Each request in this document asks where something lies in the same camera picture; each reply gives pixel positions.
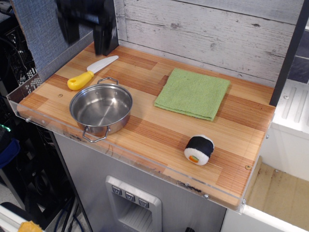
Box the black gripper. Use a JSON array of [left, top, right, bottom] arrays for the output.
[[56, 0, 106, 55]]

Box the yellow handled toy knife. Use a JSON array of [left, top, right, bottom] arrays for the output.
[[67, 56, 119, 90]]

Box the stainless steel pot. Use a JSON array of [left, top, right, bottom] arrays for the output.
[[70, 77, 133, 143]]

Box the blue fabric panel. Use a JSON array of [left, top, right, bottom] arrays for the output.
[[10, 0, 93, 82]]

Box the green folded cloth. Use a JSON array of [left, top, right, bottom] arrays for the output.
[[154, 68, 230, 121]]

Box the clear acrylic table guard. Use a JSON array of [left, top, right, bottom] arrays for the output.
[[6, 72, 272, 215]]

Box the plush sushi roll toy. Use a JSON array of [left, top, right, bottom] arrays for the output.
[[184, 135, 214, 166]]

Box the silver dispenser panel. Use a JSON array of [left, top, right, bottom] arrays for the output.
[[105, 175, 163, 232]]

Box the white side cabinet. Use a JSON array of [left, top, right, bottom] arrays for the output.
[[222, 80, 309, 232]]

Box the black vertical post left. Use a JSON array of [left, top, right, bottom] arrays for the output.
[[97, 0, 118, 56]]

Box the black vertical post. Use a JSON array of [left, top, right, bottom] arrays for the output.
[[97, 0, 118, 56], [269, 0, 309, 106]]

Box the black vertical post right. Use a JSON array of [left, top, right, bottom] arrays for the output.
[[269, 0, 309, 106]]

